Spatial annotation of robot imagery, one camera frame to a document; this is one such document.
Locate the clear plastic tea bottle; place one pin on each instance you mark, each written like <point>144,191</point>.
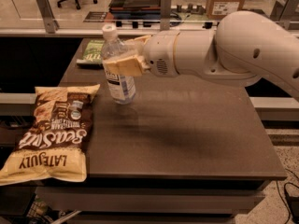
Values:
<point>122,88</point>

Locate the right metal glass bracket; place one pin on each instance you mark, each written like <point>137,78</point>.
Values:
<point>286,14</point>

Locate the green chip bag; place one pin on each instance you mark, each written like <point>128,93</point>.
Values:
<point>92,55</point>

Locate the middle metal glass bracket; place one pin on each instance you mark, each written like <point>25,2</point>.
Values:
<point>165,14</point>

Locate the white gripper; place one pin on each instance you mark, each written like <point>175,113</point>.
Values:
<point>160,52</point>

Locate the metal glass bracket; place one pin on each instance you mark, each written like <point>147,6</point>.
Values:
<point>165,14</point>
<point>286,14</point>
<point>50,24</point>

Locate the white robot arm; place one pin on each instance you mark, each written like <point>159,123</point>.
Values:
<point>244,48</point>

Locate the stacked trays behind glass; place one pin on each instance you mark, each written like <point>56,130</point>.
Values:
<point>137,0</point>

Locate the left metal glass bracket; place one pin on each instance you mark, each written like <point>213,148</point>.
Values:
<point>50,24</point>

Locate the brown Late July chip bag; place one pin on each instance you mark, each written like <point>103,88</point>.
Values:
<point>54,146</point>

